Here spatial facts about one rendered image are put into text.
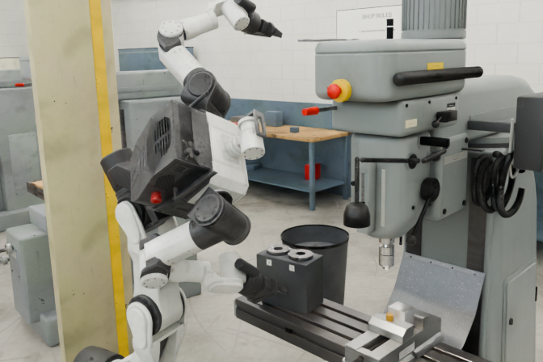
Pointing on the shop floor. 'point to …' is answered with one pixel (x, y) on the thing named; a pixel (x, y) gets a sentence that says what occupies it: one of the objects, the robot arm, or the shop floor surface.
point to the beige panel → (78, 152)
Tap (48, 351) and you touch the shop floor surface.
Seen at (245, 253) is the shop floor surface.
